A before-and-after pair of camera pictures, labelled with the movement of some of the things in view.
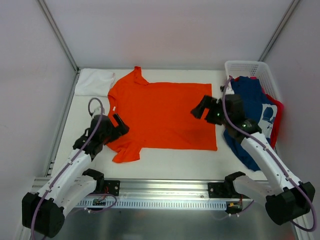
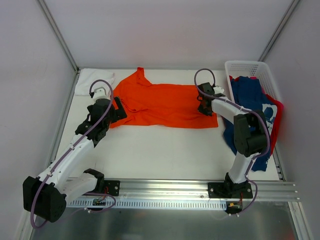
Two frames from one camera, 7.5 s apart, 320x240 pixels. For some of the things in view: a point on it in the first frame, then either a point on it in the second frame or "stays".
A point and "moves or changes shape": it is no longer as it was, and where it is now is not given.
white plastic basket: (260, 69) stays
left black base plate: (112, 187) stays
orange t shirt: (158, 115) moves or changes shape
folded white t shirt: (93, 82) stays
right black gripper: (206, 110) -> (203, 107)
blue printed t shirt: (258, 106) stays
